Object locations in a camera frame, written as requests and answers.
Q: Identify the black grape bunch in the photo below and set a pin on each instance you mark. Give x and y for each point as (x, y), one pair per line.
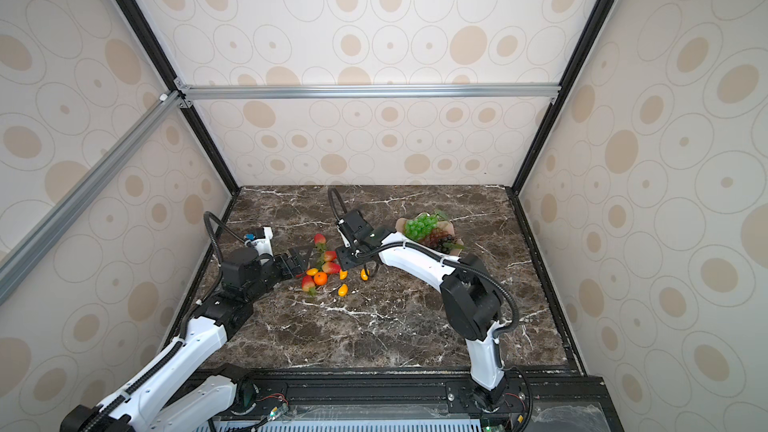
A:
(449, 245)

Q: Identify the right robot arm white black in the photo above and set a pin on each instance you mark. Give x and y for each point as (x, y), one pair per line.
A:
(477, 306)

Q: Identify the green grape bunch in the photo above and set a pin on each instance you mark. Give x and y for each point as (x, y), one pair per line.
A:
(422, 226)

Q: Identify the horizontal aluminium rail back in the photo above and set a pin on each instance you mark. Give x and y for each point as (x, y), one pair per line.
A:
(385, 91)

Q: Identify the orange mandarin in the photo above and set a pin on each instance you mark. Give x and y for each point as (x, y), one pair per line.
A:
(320, 278)

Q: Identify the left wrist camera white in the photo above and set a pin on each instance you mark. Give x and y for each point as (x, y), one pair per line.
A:
(259, 242)

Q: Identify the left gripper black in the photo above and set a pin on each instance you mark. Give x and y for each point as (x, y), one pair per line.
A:
(289, 271)

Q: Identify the black frame post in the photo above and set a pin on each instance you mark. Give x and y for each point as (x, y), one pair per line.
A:
(149, 41)
(594, 25)

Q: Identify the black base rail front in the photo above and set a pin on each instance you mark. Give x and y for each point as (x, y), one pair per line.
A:
(400, 400)

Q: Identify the diagonal aluminium rail left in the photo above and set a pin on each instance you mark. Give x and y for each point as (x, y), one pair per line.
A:
(39, 241)

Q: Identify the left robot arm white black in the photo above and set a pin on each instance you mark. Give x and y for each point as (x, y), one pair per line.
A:
(180, 342)

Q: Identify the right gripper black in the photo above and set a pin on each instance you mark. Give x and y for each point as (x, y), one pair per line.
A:
(342, 259)

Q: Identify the black frame post left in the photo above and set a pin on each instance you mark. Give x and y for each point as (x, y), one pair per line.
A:
(149, 41)

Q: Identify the red grape bunch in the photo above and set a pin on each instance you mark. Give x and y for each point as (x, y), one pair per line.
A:
(431, 239)

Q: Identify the black frame post right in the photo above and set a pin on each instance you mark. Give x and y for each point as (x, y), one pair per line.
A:
(594, 25)

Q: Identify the pink scalloped fruit bowl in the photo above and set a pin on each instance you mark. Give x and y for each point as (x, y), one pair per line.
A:
(446, 225)

